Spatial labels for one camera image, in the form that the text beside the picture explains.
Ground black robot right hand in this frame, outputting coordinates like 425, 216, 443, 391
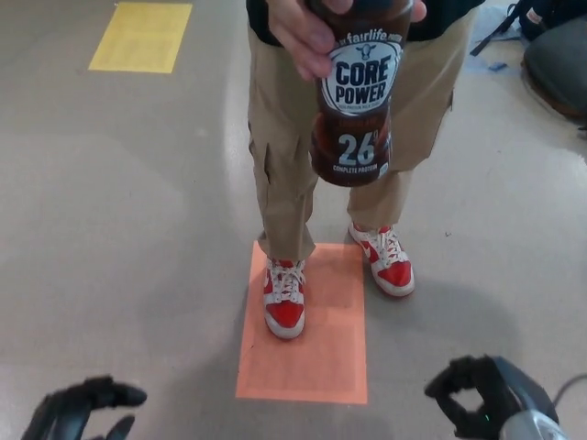
424, 353, 561, 440

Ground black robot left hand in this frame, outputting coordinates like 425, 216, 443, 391
20, 374, 149, 440

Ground person's bare right hand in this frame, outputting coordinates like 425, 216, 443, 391
267, 0, 428, 81

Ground brown Core Power shake bottle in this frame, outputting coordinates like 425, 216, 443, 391
307, 0, 426, 188

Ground khaki cargo trousers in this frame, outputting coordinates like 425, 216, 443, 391
246, 8, 474, 261

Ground red white left sneaker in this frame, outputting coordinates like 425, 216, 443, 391
348, 222, 416, 298

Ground red white sneaker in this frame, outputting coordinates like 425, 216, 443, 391
348, 222, 416, 298
262, 257, 307, 341

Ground yellow floor paper sheet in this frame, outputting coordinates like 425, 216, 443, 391
87, 1, 194, 74

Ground black shirt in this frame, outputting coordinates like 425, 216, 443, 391
241, 0, 486, 47

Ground orange floor paper sheet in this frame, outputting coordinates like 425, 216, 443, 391
235, 241, 370, 406

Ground red white right sneaker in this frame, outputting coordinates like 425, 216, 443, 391
262, 257, 307, 341

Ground dark blue backpack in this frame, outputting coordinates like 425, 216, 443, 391
471, 0, 587, 57

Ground grey cushioned chair seat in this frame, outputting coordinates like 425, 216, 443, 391
522, 27, 587, 123

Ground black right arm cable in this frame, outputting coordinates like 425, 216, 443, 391
551, 374, 587, 414

